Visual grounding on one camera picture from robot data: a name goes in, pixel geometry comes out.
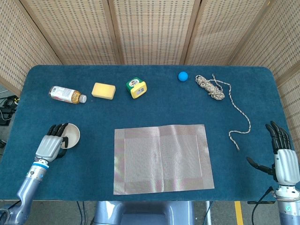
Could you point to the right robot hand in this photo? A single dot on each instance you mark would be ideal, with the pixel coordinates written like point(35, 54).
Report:
point(287, 166)

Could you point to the gray woven placemat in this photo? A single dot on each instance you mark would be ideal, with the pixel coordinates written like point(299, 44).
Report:
point(164, 161)

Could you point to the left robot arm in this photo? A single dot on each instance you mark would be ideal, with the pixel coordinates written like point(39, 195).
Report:
point(28, 185)

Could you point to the blue-gray robot base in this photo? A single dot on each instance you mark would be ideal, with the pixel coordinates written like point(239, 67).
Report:
point(145, 213)

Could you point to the cream bowl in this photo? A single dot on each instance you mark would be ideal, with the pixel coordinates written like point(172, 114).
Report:
point(73, 137)

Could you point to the yellow green lidded container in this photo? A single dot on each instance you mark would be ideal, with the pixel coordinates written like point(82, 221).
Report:
point(138, 90)

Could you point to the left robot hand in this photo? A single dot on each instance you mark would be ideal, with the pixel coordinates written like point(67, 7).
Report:
point(48, 148)

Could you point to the blue carpet table cover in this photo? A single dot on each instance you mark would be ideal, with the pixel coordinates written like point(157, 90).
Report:
point(93, 164)

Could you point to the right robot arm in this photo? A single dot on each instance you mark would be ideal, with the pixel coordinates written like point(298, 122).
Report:
point(289, 206)

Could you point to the yellow sponge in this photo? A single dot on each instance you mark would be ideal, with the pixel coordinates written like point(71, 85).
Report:
point(103, 91)

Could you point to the plastic tea bottle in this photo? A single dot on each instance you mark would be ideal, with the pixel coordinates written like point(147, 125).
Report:
point(63, 93)

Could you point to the metal table leg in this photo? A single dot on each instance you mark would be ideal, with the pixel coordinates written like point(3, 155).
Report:
point(208, 213)

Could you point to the blue ball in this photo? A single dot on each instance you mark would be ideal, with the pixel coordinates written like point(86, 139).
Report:
point(183, 76)

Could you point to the bamboo folding screen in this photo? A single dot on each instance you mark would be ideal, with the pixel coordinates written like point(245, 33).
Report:
point(152, 30)

